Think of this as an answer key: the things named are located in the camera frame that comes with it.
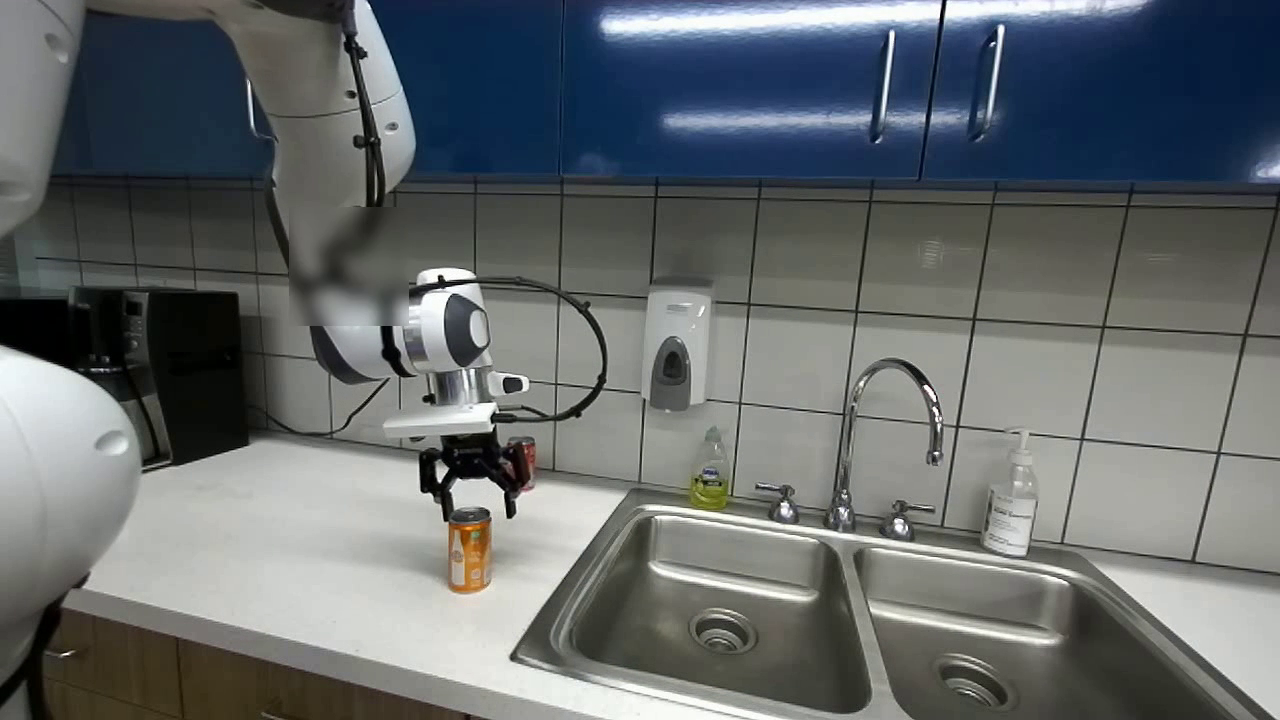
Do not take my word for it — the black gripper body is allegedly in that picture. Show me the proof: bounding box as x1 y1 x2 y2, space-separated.
422 432 520 480

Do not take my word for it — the black countertop appliance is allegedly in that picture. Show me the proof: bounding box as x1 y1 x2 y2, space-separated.
0 292 92 371

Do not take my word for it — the black coffee machine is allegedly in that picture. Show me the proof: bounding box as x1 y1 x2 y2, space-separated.
71 282 254 472

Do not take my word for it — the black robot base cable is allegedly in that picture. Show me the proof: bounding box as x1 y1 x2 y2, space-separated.
0 583 89 714

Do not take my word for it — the chrome gooseneck faucet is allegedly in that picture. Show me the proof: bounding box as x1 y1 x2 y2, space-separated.
819 354 953 536

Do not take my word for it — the chrome faucet handle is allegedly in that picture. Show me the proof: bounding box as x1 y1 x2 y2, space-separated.
752 480 810 529
878 495 941 545

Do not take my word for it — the wooden base cabinet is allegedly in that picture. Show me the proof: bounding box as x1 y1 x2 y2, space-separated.
35 606 471 720

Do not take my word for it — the green dish soap bottle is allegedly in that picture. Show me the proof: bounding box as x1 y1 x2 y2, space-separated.
685 423 735 514

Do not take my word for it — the orange soda can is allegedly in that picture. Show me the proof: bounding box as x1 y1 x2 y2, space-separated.
444 505 498 595

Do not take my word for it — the silver coffee carafe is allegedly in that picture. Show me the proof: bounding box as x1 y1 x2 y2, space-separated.
114 384 173 472

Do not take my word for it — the stainless steel double sink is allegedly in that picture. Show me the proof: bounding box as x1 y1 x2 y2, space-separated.
510 484 1275 720

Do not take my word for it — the clear pump soap bottle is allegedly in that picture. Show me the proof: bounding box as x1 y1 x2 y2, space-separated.
982 429 1044 560

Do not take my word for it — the white wall soap dispenser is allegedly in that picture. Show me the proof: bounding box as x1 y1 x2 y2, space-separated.
640 279 717 413

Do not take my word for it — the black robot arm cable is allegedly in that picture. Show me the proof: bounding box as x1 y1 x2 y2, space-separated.
255 33 612 429

